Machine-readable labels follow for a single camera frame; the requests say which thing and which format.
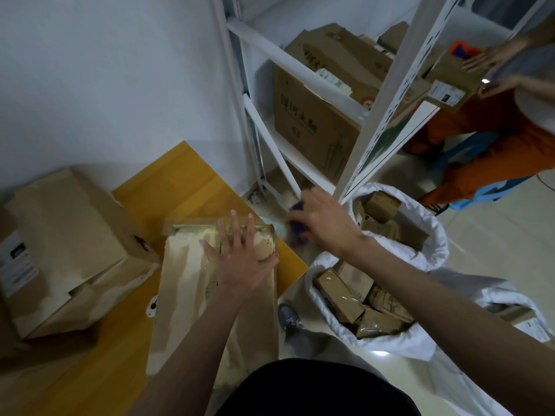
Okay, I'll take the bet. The person's right forearm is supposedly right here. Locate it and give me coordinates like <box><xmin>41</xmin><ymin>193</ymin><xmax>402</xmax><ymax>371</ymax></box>
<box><xmin>345</xmin><ymin>238</ymin><xmax>555</xmax><ymax>416</ymax></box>

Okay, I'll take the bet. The person's grey trouser leg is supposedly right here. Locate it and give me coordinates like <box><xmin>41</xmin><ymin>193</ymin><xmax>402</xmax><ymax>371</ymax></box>
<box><xmin>283</xmin><ymin>328</ymin><xmax>384</xmax><ymax>379</ymax></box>

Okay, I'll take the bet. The person's right hand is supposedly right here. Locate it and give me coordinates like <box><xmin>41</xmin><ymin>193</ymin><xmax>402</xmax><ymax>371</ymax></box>
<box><xmin>288</xmin><ymin>188</ymin><xmax>367</xmax><ymax>259</ymax></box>

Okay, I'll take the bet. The white labelled cardboard parcel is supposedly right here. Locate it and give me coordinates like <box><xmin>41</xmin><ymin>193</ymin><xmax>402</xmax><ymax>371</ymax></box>
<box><xmin>488</xmin><ymin>302</ymin><xmax>552</xmax><ymax>343</ymax></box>

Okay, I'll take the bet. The small taped cardboard parcel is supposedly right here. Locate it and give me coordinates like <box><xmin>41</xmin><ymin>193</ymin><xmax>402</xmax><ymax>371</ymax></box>
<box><xmin>355</xmin><ymin>307</ymin><xmax>408</xmax><ymax>341</ymax></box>
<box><xmin>368</xmin><ymin>284</ymin><xmax>416</xmax><ymax>324</ymax></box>
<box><xmin>362</xmin><ymin>190</ymin><xmax>402</xmax><ymax>225</ymax></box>
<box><xmin>313</xmin><ymin>268</ymin><xmax>366</xmax><ymax>324</ymax></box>
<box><xmin>353</xmin><ymin>200</ymin><xmax>431</xmax><ymax>252</ymax></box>
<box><xmin>335</xmin><ymin>260</ymin><xmax>376</xmax><ymax>303</ymax></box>

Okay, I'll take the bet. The plain brown cardboard box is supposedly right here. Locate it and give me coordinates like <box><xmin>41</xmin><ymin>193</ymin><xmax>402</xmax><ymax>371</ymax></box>
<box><xmin>376</xmin><ymin>21</ymin><xmax>411</xmax><ymax>56</ymax></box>

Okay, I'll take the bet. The large printed cardboard box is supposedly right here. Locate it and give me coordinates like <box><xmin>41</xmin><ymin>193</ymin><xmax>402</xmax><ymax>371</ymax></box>
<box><xmin>272</xmin><ymin>23</ymin><xmax>431</xmax><ymax>183</ymax></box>

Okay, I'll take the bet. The person's black shirt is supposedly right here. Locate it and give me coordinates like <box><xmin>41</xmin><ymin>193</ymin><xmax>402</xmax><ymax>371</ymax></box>
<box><xmin>215</xmin><ymin>358</ymin><xmax>422</xmax><ymax>416</ymax></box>

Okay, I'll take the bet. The orange and blue tool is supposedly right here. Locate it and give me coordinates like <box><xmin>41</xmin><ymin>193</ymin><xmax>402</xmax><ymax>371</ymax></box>
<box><xmin>448</xmin><ymin>40</ymin><xmax>483</xmax><ymax>61</ymax></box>

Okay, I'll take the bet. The person's grey shoe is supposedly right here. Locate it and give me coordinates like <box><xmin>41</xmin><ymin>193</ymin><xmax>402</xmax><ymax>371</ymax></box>
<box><xmin>277</xmin><ymin>303</ymin><xmax>305</xmax><ymax>339</ymax></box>

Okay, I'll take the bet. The person's left hand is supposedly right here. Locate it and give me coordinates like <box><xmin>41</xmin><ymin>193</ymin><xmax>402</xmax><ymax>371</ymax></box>
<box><xmin>199</xmin><ymin>210</ymin><xmax>281</xmax><ymax>296</ymax></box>

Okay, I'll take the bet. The worn cardboard box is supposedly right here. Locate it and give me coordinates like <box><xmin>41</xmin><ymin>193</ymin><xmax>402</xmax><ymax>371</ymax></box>
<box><xmin>145</xmin><ymin>218</ymin><xmax>281</xmax><ymax>378</ymax></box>

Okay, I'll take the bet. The white metal shelf rack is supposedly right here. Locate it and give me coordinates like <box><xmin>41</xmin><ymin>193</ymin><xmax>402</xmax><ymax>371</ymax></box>
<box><xmin>211</xmin><ymin>0</ymin><xmax>555</xmax><ymax>213</ymax></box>

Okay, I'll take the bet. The white woven sack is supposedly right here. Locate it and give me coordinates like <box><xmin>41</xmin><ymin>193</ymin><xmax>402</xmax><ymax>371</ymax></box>
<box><xmin>305</xmin><ymin>251</ymin><xmax>439</xmax><ymax>363</ymax></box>
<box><xmin>427</xmin><ymin>268</ymin><xmax>555</xmax><ymax>416</ymax></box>
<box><xmin>341</xmin><ymin>182</ymin><xmax>450</xmax><ymax>273</ymax></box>

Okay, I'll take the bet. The blue plastic stool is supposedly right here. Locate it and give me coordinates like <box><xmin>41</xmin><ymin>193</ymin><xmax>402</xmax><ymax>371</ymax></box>
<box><xmin>428</xmin><ymin>131</ymin><xmax>532</xmax><ymax>212</ymax></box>

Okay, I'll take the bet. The small labelled cardboard box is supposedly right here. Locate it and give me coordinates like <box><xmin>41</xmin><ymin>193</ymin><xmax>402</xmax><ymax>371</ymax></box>
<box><xmin>426</xmin><ymin>51</ymin><xmax>487</xmax><ymax>113</ymax></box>

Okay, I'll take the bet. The person's left forearm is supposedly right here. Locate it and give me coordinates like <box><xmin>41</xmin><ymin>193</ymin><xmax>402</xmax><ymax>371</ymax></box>
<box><xmin>128</xmin><ymin>287</ymin><xmax>273</xmax><ymax>416</ymax></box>

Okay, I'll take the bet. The blue utility knife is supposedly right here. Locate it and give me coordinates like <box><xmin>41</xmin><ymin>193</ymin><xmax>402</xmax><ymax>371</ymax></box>
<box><xmin>290</xmin><ymin>202</ymin><xmax>311</xmax><ymax>247</ymax></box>

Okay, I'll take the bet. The large labelled cardboard box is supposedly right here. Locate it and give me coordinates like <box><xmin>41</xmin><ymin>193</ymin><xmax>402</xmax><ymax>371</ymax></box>
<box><xmin>0</xmin><ymin>168</ymin><xmax>162</xmax><ymax>341</ymax></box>

